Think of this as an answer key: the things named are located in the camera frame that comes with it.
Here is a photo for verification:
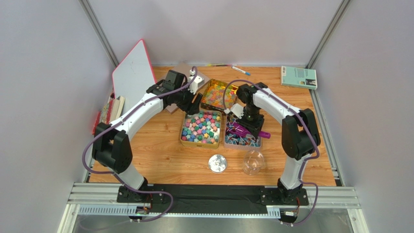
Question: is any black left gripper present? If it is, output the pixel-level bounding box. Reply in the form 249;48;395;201
174;82;204;116

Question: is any purple plastic scoop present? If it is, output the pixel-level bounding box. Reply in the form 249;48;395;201
229;122;271;139

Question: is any clear plastic jar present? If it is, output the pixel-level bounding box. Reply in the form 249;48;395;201
243;150;265;176

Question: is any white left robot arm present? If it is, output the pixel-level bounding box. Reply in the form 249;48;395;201
87;66;202;192

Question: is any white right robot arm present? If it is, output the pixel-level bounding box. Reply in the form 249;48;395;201
231;83;321;196

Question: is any gold tin of gummy candies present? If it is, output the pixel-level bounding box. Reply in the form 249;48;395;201
201;79;238;112

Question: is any gold tin of star candies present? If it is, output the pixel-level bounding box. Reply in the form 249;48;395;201
179;110;223;150

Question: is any pink tin of lollipops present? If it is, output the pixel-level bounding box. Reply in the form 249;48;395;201
224;115;262;150

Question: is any brown cardboard sheet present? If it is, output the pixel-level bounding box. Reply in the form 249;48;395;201
164;63;210;114

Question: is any yellow pink pen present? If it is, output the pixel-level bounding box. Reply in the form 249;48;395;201
206;64;237;67

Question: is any white blue marker pen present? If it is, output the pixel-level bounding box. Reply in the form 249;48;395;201
231;66;251;76

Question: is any white board with red rim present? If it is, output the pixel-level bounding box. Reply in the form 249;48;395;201
112;39;156;109

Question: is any silver jar lid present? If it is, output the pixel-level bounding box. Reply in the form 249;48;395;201
208;154;227;173

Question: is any teal book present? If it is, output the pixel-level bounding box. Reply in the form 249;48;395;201
280;66;318;90

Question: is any stack of books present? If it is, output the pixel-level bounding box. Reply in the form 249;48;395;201
92;94;125;135

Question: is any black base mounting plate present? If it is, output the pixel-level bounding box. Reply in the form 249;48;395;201
117;184;310;214

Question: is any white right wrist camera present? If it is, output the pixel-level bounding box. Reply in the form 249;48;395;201
229;103;244;119

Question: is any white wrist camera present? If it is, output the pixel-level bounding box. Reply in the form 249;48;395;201
229;103;244;119
188;75;206;94

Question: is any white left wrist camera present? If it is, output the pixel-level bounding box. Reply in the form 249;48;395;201
188;75;206;94

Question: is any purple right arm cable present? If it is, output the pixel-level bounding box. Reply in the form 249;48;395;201
222;79;321;226

